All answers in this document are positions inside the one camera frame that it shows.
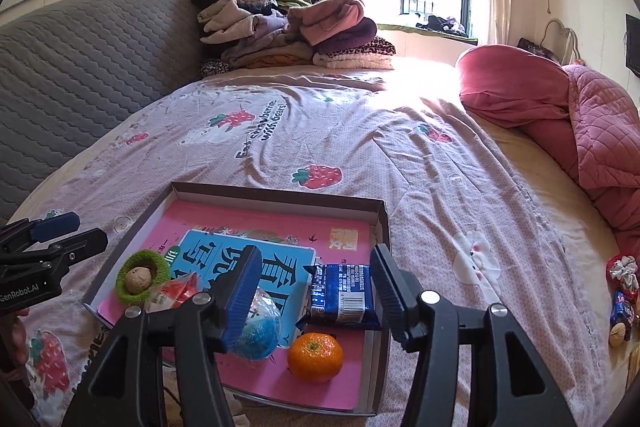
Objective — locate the grey cardboard box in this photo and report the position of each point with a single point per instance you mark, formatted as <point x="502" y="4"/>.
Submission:
<point x="250" y="202"/>

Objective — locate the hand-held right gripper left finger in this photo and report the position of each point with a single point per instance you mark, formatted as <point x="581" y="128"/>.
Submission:
<point x="245" y="297"/>

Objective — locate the blue snack packet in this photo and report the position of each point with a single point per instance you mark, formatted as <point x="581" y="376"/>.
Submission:
<point x="340" y="292"/>

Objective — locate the green fuzzy hair scrunchie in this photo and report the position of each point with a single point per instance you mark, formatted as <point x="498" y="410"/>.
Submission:
<point x="156" y="274"/>

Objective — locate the grey quilted headboard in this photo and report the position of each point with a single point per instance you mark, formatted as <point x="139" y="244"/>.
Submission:
<point x="75" y="72"/>

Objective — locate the pink quilt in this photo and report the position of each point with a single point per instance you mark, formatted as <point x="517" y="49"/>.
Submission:
<point x="575" y="122"/>

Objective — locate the plastic-wrapped blue ball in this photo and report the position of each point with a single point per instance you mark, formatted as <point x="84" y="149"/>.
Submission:
<point x="159" y="301"/>
<point x="260" y="332"/>

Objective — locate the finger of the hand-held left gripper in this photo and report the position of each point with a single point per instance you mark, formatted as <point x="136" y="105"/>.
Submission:
<point x="55" y="224"/>
<point x="80" y="244"/>

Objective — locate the person's left hand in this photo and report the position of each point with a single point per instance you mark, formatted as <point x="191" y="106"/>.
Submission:
<point x="19" y="339"/>

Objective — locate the brown walnut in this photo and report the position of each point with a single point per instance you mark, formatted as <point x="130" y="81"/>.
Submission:
<point x="136" y="281"/>

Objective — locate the pile of folded clothes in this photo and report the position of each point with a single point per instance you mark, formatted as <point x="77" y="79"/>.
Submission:
<point x="280" y="37"/>

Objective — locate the small colourful toy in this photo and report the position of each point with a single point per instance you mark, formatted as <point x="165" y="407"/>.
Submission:
<point x="622" y="314"/>

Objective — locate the dark crumpled clothes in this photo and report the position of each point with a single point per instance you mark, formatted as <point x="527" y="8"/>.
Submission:
<point x="445" y="24"/>

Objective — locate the black television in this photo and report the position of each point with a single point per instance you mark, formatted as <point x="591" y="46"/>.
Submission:
<point x="632" y="44"/>

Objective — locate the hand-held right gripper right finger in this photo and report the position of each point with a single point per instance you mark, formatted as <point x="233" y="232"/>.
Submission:
<point x="387" y="292"/>

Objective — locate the pink and blue book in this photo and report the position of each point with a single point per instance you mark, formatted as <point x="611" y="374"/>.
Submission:
<point x="250" y="222"/>

